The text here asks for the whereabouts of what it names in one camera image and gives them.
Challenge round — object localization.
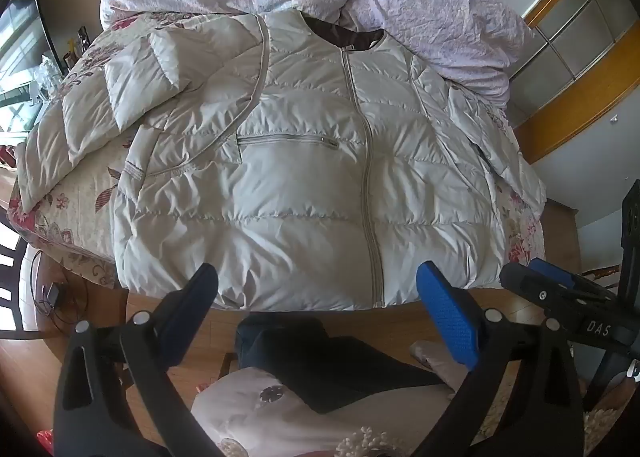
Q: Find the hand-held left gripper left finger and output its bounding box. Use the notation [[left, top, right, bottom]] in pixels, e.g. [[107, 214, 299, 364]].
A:
[[54, 263, 223, 457]]

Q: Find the charger with black cables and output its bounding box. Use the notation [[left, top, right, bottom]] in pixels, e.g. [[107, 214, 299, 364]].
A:
[[29, 254, 88, 334]]

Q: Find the windowsill clutter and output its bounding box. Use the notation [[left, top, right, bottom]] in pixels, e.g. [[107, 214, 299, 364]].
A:
[[29, 26, 92, 105]]

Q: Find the white puffer jacket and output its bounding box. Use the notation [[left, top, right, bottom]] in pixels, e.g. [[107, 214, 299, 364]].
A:
[[15, 11, 547, 313]]

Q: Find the wooden wardrobe frame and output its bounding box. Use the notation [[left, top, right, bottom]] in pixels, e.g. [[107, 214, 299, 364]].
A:
[[445, 0, 640, 165]]

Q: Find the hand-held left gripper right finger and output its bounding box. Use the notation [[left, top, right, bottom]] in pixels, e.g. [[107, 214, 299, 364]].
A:
[[412, 261, 584, 457]]

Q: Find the black chair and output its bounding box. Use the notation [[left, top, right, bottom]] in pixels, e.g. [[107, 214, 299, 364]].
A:
[[0, 232, 32, 338]]

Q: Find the window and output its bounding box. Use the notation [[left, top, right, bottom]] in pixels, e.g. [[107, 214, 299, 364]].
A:
[[0, 0, 56, 138]]

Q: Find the floral bed sheet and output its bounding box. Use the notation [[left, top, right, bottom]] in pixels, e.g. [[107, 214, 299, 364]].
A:
[[7, 12, 548, 288]]

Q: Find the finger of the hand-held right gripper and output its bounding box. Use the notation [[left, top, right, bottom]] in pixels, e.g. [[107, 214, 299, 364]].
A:
[[499, 263, 621, 314], [529, 258, 618, 295]]

